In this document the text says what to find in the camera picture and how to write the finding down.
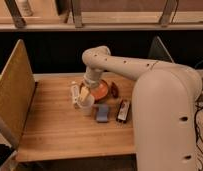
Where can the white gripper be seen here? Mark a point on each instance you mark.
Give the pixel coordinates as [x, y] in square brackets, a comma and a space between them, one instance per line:
[91, 80]

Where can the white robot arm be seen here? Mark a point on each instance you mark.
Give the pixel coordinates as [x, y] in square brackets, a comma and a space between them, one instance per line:
[163, 107]

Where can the orange ceramic bowl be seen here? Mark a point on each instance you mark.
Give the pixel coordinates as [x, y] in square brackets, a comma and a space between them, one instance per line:
[101, 91]

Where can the blue sponge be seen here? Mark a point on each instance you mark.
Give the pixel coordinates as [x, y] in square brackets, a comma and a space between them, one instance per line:
[102, 113]

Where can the dark red small object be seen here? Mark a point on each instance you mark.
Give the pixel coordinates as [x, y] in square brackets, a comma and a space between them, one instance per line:
[114, 90]

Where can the black rectangular device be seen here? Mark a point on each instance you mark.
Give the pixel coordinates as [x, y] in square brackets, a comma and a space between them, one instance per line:
[123, 111]

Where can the left wooden side panel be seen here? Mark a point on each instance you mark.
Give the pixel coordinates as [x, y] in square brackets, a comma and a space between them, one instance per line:
[17, 87]

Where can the right dark side panel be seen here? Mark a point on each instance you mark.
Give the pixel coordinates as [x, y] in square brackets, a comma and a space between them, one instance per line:
[158, 51]

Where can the wooden shelf rail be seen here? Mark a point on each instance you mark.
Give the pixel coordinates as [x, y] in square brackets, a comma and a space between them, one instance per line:
[115, 21]

